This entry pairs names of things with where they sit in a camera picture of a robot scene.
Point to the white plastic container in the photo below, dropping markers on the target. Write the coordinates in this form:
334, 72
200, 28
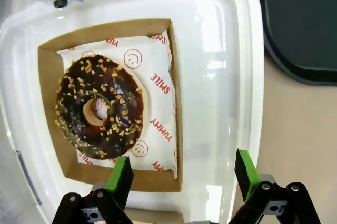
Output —
216, 76

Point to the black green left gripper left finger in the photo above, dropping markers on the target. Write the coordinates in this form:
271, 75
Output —
119, 182

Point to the black plastic tray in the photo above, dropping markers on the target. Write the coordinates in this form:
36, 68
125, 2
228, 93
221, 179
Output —
300, 24

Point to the brown cardboard donut box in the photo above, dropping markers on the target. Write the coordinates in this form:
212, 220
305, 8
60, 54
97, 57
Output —
50, 90

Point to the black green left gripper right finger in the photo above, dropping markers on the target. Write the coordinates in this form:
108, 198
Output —
248, 176

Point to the white printed paper liner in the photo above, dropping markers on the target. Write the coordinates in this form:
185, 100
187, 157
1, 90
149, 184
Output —
158, 97

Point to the chocolate donut with nut sprinkles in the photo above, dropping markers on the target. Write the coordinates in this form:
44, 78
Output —
101, 107

